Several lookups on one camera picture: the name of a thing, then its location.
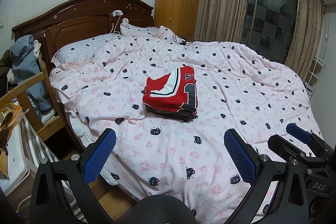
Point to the brown snack bag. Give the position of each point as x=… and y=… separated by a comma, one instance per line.
x=11, y=115

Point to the white charger with cable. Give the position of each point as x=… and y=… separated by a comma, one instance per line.
x=114, y=19

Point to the dark window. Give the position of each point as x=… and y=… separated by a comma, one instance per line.
x=269, y=27

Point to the white storage box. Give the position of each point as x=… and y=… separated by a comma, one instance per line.
x=16, y=162

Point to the pink cat print duvet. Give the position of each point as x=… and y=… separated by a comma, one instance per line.
x=236, y=89

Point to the red white jersey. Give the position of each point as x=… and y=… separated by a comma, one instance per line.
x=172, y=92

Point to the beige right curtain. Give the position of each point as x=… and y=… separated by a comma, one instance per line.
x=306, y=37

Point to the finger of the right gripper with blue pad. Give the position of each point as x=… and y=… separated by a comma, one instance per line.
x=298, y=133

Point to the dark wooden headboard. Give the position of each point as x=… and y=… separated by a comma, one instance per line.
x=76, y=20

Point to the pink cat print pillow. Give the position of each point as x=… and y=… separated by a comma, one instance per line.
x=81, y=51

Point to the white wire shelf rack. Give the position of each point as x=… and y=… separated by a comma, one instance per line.
x=313, y=75

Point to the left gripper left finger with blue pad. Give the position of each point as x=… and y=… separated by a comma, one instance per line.
x=96, y=154

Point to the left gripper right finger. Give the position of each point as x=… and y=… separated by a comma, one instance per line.
x=244, y=157

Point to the clothes pile on chair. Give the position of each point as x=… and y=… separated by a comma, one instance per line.
x=18, y=64

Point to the dark folded garment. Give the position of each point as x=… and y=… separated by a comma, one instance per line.
x=180, y=114

